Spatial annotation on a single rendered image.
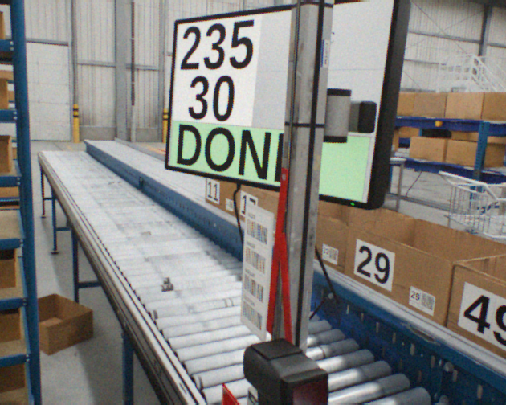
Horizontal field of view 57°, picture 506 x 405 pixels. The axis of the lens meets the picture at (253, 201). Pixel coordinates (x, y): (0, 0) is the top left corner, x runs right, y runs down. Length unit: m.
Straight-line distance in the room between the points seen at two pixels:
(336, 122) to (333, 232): 0.94
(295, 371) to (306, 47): 0.38
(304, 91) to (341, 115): 0.07
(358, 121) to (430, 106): 6.70
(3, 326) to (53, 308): 1.44
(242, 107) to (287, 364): 0.45
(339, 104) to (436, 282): 0.72
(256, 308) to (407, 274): 0.67
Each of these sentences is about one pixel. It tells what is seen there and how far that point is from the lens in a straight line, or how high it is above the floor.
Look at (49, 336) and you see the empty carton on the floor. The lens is 2.88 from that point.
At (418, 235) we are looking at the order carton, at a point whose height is 0.99.
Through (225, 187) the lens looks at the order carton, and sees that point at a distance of 2.26.
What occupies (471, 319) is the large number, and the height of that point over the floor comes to 0.94.
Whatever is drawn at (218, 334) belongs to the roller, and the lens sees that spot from 1.40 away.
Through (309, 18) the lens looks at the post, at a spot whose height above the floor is 1.49.
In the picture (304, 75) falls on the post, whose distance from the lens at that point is 0.59.
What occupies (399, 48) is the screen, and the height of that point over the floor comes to 1.47.
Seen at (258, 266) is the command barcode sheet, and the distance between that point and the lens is 0.70.
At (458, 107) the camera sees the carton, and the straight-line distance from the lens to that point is 7.05.
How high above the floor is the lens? 1.38
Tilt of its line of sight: 11 degrees down
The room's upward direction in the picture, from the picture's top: 3 degrees clockwise
